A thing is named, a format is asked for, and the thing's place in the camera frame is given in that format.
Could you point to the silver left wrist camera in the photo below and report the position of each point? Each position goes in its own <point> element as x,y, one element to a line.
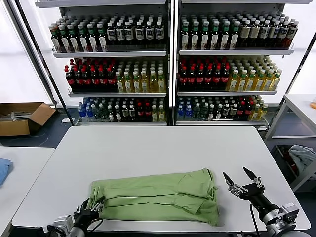
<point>61,222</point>

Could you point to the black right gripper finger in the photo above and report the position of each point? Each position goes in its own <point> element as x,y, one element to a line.
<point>249,172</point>
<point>228,178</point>

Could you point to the blue water bottle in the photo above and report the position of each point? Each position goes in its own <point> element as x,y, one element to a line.
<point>89,114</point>
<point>188,113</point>
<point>81,113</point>
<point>181,113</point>

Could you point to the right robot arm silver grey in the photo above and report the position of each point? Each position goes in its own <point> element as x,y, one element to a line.
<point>279,224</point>

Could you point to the orange object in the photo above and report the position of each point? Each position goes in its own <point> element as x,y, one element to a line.
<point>313,105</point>

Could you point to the green printed t-shirt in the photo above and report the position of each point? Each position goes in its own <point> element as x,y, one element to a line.
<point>153,190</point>

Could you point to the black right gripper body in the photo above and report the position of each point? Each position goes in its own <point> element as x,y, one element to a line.
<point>256,196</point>

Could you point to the white paper scrap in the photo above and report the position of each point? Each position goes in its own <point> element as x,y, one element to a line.
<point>66,120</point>

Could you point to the dark bottle pale label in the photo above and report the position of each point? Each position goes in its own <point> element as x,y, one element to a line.
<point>233,111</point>
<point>131,113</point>
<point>226,112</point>
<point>125,114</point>

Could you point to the dark green soda bottle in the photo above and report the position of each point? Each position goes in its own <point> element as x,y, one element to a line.
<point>103,114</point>
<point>96,114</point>
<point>204,112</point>
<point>196,112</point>

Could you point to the grey packaged parts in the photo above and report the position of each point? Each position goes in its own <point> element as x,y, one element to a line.
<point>19,115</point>

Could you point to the yellow drink bottle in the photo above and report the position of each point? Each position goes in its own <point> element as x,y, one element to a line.
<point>242,84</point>
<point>128,85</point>
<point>268,84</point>
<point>263,112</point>
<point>255,113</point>
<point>120,85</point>
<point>250,84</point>
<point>162,84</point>
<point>154,114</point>
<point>145,84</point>
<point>275,82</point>
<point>259,84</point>
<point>232,84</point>
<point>153,84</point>
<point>161,114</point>
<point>137,85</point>

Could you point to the red cloth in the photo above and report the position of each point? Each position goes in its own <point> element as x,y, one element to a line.
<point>293,168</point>

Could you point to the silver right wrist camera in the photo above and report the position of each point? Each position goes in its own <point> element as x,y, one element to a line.
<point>290,212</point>

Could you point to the blue folded cloth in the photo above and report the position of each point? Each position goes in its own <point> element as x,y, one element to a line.
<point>5,170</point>

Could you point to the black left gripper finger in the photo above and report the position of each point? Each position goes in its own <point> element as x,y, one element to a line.
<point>85,205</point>
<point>98,205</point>

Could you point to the dark bottle white blue label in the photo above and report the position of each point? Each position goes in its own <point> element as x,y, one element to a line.
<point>283,33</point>
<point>120,34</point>
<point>111,34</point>
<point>292,33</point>
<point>129,34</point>
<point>149,33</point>
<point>159,33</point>
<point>139,34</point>
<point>264,32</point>
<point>274,32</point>

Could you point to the open cardboard box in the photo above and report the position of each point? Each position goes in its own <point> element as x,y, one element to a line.
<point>14,128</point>

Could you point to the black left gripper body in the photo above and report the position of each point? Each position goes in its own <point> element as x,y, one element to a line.
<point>85,217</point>

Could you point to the black slanted frame pole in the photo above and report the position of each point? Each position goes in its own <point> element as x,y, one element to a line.
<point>301,61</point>
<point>47,69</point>

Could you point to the white metal frame table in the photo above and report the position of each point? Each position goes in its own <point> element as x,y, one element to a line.
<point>296,98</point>

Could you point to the grey blue cloth pile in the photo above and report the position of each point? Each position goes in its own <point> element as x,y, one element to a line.
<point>301,155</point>

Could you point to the white metal shelf rack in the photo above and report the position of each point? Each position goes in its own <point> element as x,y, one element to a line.
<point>111,53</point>
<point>234,52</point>

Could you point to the red cap cola bottle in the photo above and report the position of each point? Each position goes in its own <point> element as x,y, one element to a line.
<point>191,80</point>
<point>140,113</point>
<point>78,81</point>
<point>217,80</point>
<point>95,81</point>
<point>225,80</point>
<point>70,80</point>
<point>103,81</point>
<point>86,81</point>
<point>111,81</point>
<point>241,111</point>
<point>200,80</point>
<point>147,113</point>
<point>183,80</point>
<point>209,80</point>
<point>248,110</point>

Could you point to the dark bottle white cap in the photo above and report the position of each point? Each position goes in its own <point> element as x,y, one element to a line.
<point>111,114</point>
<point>219,113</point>
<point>211,113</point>
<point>118,114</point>

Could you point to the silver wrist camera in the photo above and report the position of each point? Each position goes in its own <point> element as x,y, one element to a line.
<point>61,222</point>
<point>290,212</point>

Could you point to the dark storage bin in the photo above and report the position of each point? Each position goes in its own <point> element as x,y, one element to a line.
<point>281,160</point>

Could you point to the dark tea bottle green cap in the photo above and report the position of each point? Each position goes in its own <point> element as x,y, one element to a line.
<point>74,40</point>
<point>234,37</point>
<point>195,37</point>
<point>225,37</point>
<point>215,37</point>
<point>65,40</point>
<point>102,39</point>
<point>205,37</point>
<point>55,40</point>
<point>93,39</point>
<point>185,37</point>
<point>83,40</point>

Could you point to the dark bottle beige label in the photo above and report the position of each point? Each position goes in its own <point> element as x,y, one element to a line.
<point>245,33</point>
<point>255,32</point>

